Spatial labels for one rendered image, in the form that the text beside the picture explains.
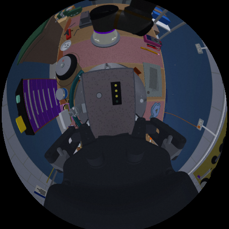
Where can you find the white bracket block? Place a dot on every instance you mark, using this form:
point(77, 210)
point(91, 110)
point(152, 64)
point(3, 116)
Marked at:
point(64, 118)

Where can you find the silver index pin knob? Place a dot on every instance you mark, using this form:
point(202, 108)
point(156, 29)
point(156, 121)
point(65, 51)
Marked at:
point(74, 111)

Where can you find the olive pegboard panel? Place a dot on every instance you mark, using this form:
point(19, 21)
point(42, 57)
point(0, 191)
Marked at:
point(212, 155)

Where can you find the dark grey box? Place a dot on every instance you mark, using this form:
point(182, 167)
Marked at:
point(85, 19)

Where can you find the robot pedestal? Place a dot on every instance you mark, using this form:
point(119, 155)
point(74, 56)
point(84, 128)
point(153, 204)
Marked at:
point(105, 39)

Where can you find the black rimmed grey suction cup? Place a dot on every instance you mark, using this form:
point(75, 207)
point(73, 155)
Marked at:
point(66, 67)

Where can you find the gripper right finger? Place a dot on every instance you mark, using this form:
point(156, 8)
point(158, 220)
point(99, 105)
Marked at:
point(166, 134)

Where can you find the grey speckled lifter head housing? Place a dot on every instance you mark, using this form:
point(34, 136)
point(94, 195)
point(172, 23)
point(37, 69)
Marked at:
point(109, 102)

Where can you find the blue banded grey tin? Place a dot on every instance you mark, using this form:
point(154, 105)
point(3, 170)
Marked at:
point(61, 94)

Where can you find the white socket with orange plug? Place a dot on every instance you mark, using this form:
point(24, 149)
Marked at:
point(200, 123)

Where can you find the green brown cabinet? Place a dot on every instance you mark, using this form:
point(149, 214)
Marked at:
point(39, 43)

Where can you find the white blue paper label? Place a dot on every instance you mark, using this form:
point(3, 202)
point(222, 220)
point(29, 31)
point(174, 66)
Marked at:
point(40, 191)

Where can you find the blue rag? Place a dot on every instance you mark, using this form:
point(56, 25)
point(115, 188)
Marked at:
point(156, 110)

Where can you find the pink mat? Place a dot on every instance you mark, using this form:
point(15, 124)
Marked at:
point(128, 51)

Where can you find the white round parts dish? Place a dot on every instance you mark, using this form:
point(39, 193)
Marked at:
point(65, 45)

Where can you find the blue white shelf unit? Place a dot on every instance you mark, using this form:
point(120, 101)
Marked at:
point(162, 17)

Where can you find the black hex key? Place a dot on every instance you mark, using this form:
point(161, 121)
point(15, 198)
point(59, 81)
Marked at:
point(76, 31)

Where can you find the purple multimeter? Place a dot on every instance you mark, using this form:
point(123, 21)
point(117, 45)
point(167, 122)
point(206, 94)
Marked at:
point(153, 40)

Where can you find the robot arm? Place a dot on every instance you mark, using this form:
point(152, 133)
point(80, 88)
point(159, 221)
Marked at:
point(123, 17)

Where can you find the orange brown block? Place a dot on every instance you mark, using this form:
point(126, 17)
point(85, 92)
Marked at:
point(137, 70)

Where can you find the purple tool chest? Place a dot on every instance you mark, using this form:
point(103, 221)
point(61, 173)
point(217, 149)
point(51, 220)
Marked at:
point(38, 105)

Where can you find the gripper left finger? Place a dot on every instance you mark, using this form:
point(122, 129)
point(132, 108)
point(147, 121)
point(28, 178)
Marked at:
point(59, 143)

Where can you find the yellow pencil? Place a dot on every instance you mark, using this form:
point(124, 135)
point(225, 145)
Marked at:
point(150, 50)

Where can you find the grey wall socket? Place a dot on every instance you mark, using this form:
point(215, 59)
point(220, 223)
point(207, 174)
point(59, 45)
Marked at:
point(199, 48)

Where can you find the yellow block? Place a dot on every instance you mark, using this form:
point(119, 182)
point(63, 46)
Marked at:
point(20, 123)

